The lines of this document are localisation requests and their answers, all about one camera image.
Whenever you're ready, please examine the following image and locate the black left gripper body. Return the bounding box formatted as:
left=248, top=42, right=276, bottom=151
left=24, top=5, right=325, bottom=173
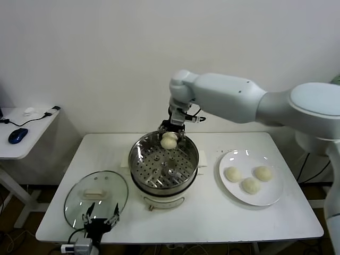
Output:
left=83, top=217, right=113, bottom=244

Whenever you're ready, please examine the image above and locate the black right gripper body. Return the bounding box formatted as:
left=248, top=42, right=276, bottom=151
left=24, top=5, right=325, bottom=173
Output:
left=158, top=120, right=187, bottom=135

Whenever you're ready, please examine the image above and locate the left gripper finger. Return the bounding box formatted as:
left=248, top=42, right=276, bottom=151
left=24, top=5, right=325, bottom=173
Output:
left=104, top=202, right=121, bottom=225
left=81, top=202, right=96, bottom=225

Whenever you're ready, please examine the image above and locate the white steamed baozi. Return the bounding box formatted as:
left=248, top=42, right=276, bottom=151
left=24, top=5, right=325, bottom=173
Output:
left=224, top=166, right=243, bottom=183
left=160, top=132, right=178, bottom=150
left=253, top=166, right=274, bottom=183
left=240, top=177, right=261, bottom=194

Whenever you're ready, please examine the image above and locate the round glass pot lid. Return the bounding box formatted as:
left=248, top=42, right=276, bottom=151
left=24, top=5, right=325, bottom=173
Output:
left=63, top=170, right=130, bottom=230

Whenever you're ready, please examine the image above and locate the stainless steel steamer basket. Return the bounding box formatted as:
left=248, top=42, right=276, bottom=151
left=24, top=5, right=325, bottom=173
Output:
left=129, top=130, right=199, bottom=193

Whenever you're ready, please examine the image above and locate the white round plate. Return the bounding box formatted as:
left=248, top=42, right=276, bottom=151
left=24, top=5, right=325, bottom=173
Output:
left=218, top=149, right=284, bottom=207

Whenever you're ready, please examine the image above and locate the white side desk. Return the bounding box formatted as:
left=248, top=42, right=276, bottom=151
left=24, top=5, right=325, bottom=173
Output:
left=0, top=107, right=62, bottom=229

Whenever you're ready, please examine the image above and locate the blue computer mouse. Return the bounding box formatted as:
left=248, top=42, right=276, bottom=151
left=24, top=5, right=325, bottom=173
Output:
left=7, top=128, right=29, bottom=145

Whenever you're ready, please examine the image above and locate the dark monitor edge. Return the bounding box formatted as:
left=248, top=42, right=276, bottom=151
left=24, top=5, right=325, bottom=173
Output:
left=0, top=82, right=5, bottom=120

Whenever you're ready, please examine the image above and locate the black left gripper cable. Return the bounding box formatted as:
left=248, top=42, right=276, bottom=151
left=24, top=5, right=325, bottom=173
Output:
left=67, top=228, right=87, bottom=245

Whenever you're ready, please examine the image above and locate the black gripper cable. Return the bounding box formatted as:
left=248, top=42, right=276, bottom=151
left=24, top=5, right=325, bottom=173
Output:
left=189, top=104, right=207, bottom=124
left=67, top=228, right=87, bottom=245

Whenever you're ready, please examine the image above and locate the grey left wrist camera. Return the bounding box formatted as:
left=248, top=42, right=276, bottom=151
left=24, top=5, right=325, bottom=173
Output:
left=61, top=237, right=93, bottom=254

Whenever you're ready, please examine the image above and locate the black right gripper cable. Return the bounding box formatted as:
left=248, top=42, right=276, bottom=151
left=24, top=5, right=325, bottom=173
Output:
left=189, top=104, right=207, bottom=124

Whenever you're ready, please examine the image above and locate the silver black cable adapter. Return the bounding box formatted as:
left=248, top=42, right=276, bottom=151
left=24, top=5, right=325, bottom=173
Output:
left=44, top=106, right=61, bottom=117

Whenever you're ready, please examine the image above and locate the black looping power cable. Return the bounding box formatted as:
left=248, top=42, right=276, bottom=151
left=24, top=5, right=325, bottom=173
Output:
left=296, top=153, right=332, bottom=184

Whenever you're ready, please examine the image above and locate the black desk cable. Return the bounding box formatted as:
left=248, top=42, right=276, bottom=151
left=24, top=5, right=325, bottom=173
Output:
left=0, top=113, right=53, bottom=128

